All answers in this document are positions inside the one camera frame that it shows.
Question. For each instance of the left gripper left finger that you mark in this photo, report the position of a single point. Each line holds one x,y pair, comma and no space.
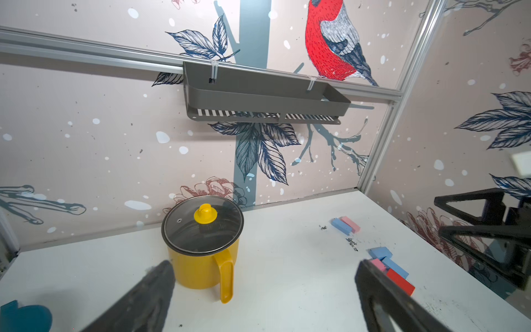
144,307

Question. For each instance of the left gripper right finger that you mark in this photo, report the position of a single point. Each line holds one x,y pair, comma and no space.
386,307

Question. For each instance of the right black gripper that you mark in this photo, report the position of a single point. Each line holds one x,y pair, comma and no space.
512,245

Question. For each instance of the red block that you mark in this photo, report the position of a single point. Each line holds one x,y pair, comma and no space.
401,282

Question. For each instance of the pink block right cluster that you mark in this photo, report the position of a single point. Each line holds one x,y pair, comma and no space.
379,265

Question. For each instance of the blue block cluster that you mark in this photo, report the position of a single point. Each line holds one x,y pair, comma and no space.
390,264
380,253

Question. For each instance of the blue block right cluster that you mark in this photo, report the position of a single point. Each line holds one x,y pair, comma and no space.
380,253

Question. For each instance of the pink block far right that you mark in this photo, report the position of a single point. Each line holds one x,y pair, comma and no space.
354,227

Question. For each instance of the glass lid yellow knob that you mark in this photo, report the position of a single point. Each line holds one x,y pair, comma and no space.
202,225

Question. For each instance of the blue block far right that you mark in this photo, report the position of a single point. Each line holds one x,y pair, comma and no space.
341,226

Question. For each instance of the teal lid jar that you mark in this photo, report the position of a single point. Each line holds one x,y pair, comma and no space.
28,318

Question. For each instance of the black hanging shelf basket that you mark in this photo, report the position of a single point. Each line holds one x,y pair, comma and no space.
219,94

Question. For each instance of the yellow pot with handle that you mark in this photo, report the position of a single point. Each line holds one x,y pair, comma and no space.
204,272

